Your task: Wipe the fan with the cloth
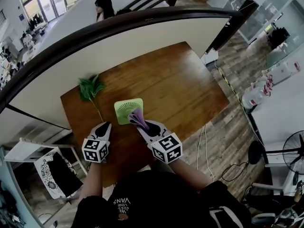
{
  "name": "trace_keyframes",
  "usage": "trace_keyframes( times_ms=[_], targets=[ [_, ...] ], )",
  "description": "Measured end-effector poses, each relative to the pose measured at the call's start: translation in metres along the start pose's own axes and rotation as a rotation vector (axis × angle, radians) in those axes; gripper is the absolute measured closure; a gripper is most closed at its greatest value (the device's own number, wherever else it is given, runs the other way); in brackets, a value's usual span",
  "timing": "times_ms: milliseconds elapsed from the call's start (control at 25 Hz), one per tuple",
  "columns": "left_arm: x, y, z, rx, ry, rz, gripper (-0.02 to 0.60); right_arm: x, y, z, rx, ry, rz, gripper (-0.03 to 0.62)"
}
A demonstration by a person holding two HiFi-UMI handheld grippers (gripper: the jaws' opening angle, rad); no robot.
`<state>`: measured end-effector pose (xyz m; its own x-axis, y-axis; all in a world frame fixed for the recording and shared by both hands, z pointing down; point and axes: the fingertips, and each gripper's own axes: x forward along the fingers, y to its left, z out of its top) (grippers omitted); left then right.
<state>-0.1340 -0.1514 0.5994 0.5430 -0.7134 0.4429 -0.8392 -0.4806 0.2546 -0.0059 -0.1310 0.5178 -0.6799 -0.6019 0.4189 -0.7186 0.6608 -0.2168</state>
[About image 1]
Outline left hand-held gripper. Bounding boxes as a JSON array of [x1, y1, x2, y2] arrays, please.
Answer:
[[81, 121, 113, 163]]

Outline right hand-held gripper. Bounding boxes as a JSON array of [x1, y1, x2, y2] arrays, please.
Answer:
[[136, 120, 183, 165]]

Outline purple cloth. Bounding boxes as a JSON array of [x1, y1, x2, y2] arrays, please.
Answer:
[[127, 107, 151, 131]]

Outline green square fan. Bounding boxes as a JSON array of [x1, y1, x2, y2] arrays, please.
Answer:
[[114, 97, 144, 126]]

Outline person's left forearm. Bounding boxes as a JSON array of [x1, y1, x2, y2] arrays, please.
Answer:
[[79, 160, 105, 200]]

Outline person's right forearm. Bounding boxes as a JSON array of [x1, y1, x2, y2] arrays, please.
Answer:
[[167, 159, 212, 191]]

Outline black standing fan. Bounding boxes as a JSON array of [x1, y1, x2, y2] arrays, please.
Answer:
[[247, 130, 304, 176]]

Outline green artificial leaf sprig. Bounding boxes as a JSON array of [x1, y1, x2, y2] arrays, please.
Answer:
[[77, 74, 106, 124]]

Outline black white patterned chair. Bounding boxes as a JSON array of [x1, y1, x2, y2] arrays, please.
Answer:
[[33, 150, 84, 200]]

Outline person's black printed shirt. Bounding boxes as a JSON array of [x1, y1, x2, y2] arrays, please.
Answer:
[[76, 169, 253, 228]]

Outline white side shelf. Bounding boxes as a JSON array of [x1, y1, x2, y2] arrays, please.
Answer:
[[3, 137, 77, 163]]

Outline yellow black striped floor strip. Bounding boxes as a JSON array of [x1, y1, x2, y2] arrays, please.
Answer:
[[217, 66, 246, 110]]

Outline white power box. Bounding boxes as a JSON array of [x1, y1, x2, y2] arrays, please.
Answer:
[[203, 50, 219, 66]]

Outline clear plastic water bottle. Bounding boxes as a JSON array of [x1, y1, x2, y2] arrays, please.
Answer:
[[241, 86, 265, 111]]

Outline red white packets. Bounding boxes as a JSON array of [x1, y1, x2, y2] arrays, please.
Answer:
[[260, 74, 275, 97]]

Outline white table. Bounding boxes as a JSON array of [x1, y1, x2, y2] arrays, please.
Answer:
[[248, 78, 304, 149]]

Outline glass double door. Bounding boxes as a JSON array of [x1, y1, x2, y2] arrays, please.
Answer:
[[35, 0, 68, 23]]

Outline white flat box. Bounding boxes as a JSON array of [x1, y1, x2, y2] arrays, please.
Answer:
[[272, 62, 300, 83]]

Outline black office chair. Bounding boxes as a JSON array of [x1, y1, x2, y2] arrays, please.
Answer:
[[270, 28, 291, 50]]

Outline white cable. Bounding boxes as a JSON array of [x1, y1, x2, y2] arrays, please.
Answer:
[[196, 123, 215, 181]]

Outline white partition with dark frame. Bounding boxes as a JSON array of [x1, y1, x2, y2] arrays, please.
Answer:
[[0, 5, 244, 131]]

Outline black cable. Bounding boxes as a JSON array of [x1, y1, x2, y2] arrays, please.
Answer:
[[221, 161, 249, 182]]

